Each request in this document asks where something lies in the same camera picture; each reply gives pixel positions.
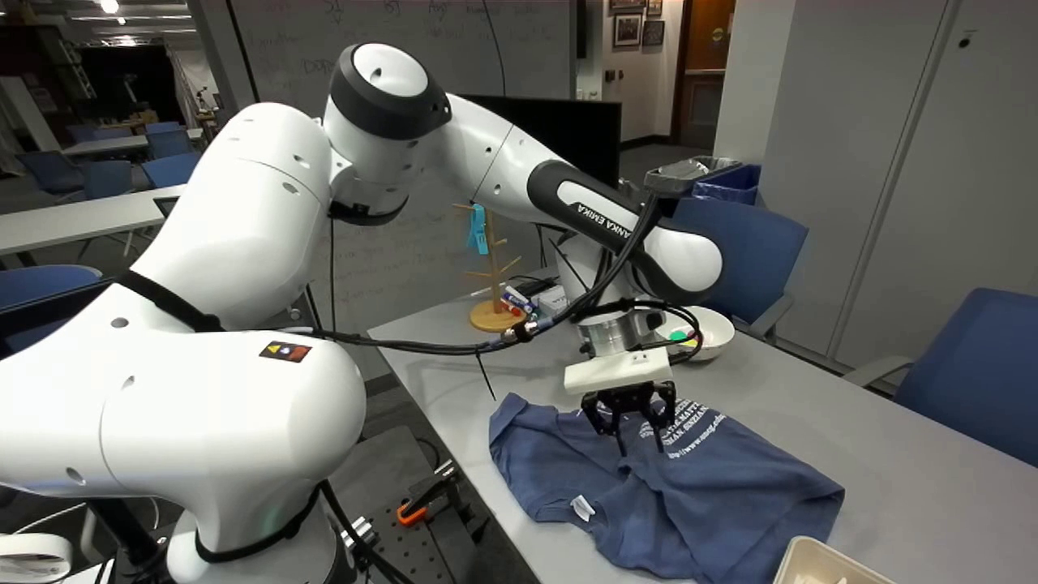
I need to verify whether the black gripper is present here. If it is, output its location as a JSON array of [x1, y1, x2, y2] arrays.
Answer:
[[579, 376, 680, 456]]

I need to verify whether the blue printed T-shirt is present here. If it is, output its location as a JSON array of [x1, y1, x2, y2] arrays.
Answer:
[[487, 388, 850, 584]]

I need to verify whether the white bowl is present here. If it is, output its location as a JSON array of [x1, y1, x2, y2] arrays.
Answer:
[[665, 304, 739, 365]]

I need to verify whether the small white box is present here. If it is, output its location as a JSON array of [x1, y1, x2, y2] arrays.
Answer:
[[533, 281, 579, 322]]

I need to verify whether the small red white packet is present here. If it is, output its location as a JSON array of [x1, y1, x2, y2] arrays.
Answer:
[[498, 281, 545, 323]]

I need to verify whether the blue office chair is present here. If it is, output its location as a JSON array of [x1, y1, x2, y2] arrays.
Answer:
[[839, 284, 1038, 469], [675, 190, 812, 337]]

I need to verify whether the beige plastic tray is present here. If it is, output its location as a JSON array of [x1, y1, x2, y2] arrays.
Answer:
[[771, 531, 903, 584]]

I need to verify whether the orange black clamp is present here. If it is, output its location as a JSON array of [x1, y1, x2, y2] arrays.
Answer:
[[394, 475, 459, 531]]

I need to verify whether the light blue hanging clip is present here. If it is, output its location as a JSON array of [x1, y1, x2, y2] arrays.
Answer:
[[466, 205, 493, 260]]

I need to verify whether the grey trash bin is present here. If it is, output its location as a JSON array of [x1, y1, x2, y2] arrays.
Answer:
[[647, 154, 717, 205]]

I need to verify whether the blue recycling bin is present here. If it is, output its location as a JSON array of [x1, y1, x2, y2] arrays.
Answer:
[[690, 163, 767, 206]]

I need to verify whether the black computer monitor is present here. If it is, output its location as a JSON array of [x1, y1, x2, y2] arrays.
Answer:
[[463, 93, 626, 253]]

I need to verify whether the grey storage cabinet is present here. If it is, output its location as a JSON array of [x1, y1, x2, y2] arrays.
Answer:
[[710, 0, 1038, 376]]

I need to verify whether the brown wooden door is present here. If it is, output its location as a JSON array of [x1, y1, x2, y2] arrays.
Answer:
[[675, 0, 739, 154]]

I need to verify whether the blue background chair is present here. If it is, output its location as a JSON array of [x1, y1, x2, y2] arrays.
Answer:
[[142, 119, 196, 159], [140, 148, 222, 190], [0, 262, 109, 353]]

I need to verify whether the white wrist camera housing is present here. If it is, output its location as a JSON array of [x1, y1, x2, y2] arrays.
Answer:
[[561, 340, 677, 398]]

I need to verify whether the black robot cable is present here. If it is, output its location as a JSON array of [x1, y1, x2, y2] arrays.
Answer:
[[313, 199, 710, 365]]

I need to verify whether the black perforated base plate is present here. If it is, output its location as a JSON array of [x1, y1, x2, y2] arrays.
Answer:
[[320, 422, 522, 584]]

